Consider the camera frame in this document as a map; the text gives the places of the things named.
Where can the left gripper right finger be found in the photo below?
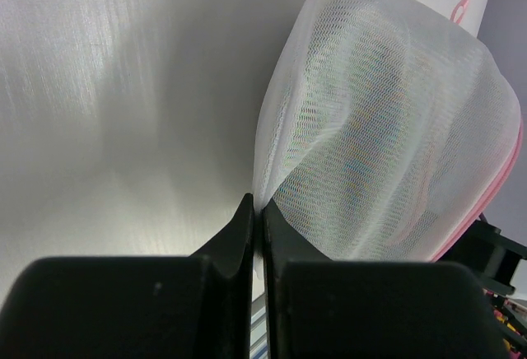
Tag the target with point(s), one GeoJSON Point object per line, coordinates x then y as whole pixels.
{"type": "Point", "coordinates": [320, 308]}

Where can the pink-trim mesh laundry bag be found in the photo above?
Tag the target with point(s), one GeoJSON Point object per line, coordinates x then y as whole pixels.
{"type": "Point", "coordinates": [385, 130]}

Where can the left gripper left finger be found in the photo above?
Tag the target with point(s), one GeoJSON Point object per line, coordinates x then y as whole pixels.
{"type": "Point", "coordinates": [197, 306]}

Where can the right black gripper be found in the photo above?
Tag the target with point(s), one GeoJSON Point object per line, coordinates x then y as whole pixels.
{"type": "Point", "coordinates": [493, 259]}

